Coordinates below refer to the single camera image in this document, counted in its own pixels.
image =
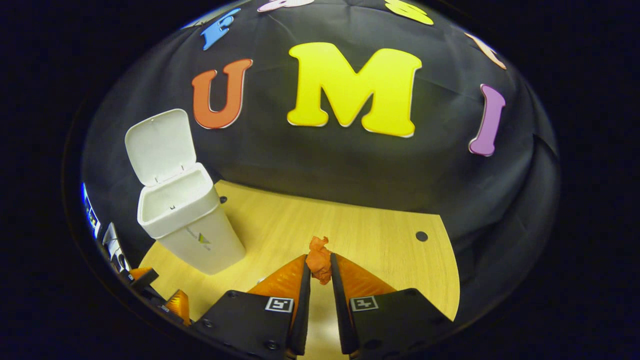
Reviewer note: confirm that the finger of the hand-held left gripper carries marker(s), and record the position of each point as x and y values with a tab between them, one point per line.
145	279
179	305

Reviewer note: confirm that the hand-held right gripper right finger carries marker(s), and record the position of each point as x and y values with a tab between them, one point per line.
342	315

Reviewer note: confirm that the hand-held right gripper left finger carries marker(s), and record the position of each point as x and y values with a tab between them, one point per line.
301	315

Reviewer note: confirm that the orange paper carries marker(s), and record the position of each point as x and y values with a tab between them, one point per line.
319	262

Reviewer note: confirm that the white desktop garbage bin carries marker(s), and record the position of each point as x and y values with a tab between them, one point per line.
200	235

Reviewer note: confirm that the wooden desktop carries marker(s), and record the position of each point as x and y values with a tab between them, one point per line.
325	220

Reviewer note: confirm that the white box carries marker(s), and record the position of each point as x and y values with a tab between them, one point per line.
114	245

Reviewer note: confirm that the blue lit screen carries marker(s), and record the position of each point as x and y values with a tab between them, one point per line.
91	215

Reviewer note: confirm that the black backdrop cloth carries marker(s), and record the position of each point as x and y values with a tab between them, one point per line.
350	165

